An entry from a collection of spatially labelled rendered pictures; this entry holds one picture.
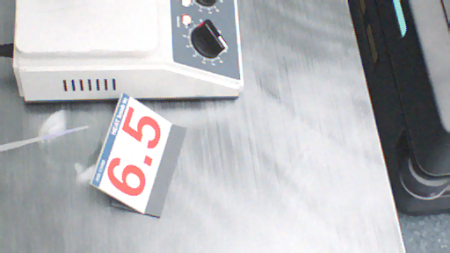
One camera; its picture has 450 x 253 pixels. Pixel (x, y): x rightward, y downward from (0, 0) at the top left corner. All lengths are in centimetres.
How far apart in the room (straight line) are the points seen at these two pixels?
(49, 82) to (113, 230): 14
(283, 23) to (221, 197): 20
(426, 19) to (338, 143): 60
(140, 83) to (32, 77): 9
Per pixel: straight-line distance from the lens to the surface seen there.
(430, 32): 146
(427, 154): 146
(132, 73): 84
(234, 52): 89
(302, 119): 90
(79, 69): 84
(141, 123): 86
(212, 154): 87
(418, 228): 171
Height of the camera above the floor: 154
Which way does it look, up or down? 61 degrees down
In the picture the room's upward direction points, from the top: 11 degrees clockwise
